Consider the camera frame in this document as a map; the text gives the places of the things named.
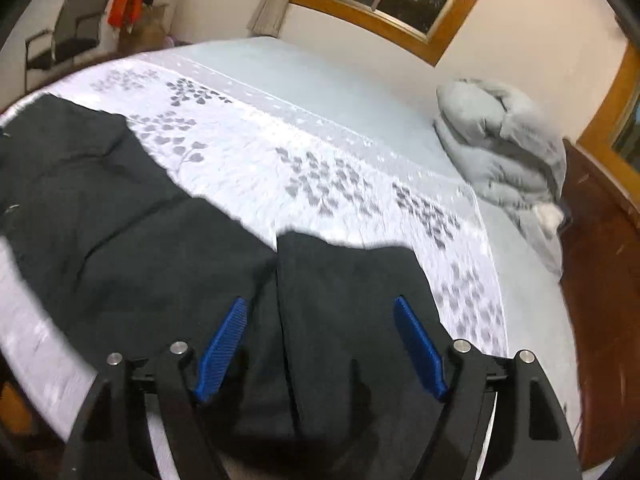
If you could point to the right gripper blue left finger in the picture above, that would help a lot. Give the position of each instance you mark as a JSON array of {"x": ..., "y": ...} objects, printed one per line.
[{"x": 215, "y": 360}]

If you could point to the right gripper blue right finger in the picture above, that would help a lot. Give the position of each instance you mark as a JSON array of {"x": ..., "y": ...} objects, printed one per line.
[{"x": 426, "y": 360}]

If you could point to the black pants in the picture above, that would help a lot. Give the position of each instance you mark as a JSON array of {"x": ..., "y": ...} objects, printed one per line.
[{"x": 139, "y": 276}]

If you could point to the white cloth on duvet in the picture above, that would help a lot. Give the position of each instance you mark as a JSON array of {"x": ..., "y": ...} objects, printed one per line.
[{"x": 550, "y": 217}]

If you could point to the dark wooden headboard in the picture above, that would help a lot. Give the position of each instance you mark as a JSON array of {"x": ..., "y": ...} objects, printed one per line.
[{"x": 600, "y": 284}]

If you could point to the grey floral quilted bedspread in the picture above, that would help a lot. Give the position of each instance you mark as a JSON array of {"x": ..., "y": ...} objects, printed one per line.
[{"x": 274, "y": 166}]

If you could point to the folded grey duvet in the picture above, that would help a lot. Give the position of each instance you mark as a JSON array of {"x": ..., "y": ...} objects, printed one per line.
[{"x": 505, "y": 149}]

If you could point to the woven basket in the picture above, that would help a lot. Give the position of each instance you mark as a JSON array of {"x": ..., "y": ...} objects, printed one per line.
[{"x": 146, "y": 34}]

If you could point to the black folding chair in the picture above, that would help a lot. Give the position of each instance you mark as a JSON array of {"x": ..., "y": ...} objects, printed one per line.
[{"x": 77, "y": 30}]

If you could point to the orange bag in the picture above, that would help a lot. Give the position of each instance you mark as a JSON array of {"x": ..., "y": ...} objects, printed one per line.
[{"x": 124, "y": 13}]

